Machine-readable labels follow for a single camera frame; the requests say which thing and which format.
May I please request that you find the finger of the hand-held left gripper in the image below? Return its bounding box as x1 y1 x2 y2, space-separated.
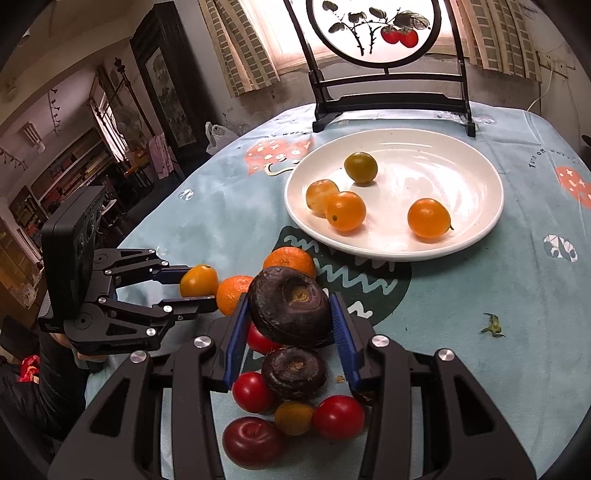
69 295 218 356
93 248 195 301

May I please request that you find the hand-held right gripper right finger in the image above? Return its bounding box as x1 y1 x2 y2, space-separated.
329 292 537 480

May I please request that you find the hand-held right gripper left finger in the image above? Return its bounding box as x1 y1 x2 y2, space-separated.
47 292 252 480

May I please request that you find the red cherry tomato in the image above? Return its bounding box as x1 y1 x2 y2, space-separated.
232 371 277 413
312 395 365 440
247 323 283 355

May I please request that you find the orange tangerine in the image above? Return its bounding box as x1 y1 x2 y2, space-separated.
263 247 318 281
216 275 256 316

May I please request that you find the large dark water chestnut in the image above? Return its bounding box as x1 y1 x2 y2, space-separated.
247 266 334 348

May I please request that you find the small dark water chestnut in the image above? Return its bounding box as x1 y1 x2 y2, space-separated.
261 347 328 401

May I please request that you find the yellow brown cherry tomato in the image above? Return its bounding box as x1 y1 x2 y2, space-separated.
274 401 315 437

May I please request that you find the dark red tomato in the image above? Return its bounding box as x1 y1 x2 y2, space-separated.
222 416 286 470

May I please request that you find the white round plate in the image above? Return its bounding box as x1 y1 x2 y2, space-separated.
284 128 505 262

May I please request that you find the bookshelf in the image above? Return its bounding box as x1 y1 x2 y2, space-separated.
9 129 121 222

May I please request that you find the pink hanging garment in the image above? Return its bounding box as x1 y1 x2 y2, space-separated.
148 134 174 181

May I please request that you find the standing fan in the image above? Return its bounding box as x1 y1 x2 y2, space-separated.
113 105 144 139

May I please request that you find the white plastic bag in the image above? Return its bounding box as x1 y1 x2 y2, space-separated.
204 122 241 156

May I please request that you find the green tomato stem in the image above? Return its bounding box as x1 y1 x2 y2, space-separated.
480 313 506 339

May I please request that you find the pale orange cherry tomato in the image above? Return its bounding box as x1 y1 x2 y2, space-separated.
306 179 340 217

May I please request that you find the person's dark clothing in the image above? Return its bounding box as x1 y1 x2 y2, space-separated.
0 314 88 462

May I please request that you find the green yellow cherry tomato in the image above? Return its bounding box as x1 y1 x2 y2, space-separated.
344 152 378 186

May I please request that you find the dark wooden cabinet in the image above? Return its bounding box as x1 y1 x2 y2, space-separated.
130 2 218 178

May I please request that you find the checked beige curtain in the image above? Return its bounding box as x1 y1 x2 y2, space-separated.
198 0 305 97
455 0 542 84

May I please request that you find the black framed round painted screen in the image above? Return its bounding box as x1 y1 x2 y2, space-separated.
283 0 476 137

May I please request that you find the white cable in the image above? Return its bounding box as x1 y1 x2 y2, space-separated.
526 69 555 114

